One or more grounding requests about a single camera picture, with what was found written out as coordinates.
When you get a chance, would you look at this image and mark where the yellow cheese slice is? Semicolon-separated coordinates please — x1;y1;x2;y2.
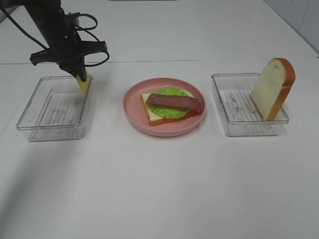
76;75;91;97

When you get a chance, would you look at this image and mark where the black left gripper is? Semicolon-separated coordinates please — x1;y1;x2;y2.
24;0;108;81

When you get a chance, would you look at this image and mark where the clear plastic ingredient tray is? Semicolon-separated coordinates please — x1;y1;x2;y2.
16;76;96;142

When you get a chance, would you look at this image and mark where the white bread slice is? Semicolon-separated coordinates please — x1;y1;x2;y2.
250;58;296;121
141;93;196;126

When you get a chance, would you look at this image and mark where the pink round plate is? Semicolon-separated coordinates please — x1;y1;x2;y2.
123;78;207;137

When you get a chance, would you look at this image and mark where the green lettuce leaf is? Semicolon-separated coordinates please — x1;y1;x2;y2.
141;86;194;120

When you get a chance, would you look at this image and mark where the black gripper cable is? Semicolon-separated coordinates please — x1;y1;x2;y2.
0;6;110;67

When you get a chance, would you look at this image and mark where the bacon strip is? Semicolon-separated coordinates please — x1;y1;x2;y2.
146;94;201;119
146;94;202;114

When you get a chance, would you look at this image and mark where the clear plastic bread tray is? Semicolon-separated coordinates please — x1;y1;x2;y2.
211;73;289;136

